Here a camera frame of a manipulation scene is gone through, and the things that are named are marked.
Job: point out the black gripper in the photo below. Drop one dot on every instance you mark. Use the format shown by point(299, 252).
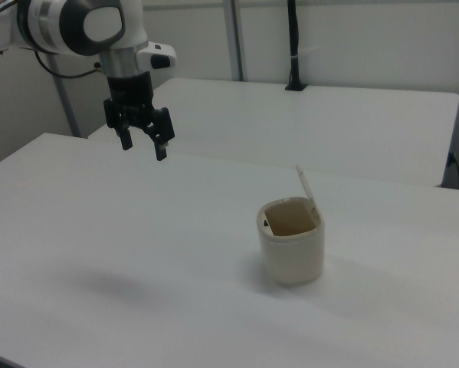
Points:
point(130, 94)

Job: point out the white cylindrical cup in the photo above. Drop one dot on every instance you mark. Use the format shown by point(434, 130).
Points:
point(292, 249)

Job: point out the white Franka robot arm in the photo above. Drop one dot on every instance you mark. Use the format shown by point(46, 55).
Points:
point(49, 23)

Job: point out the grey metal partition post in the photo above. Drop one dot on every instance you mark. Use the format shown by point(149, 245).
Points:
point(66, 107)
point(235, 38)

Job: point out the black camera pole with base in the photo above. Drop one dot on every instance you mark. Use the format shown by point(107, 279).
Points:
point(295, 46)

